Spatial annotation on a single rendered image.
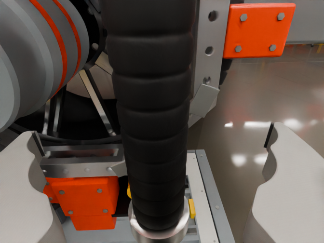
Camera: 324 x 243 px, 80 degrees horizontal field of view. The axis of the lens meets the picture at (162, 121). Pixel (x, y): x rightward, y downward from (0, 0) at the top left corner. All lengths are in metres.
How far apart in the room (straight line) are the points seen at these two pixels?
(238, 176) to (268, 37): 1.03
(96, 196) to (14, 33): 0.36
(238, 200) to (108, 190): 0.83
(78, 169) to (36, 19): 0.30
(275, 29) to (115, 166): 0.35
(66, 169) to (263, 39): 0.43
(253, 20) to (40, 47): 0.26
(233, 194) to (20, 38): 1.12
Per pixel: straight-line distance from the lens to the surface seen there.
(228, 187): 1.20
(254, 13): 0.32
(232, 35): 0.31
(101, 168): 0.43
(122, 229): 0.78
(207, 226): 0.95
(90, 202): 0.50
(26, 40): 0.21
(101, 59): 0.42
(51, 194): 0.52
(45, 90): 0.24
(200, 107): 0.33
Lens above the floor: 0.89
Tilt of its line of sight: 32 degrees down
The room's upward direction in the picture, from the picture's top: 2 degrees counter-clockwise
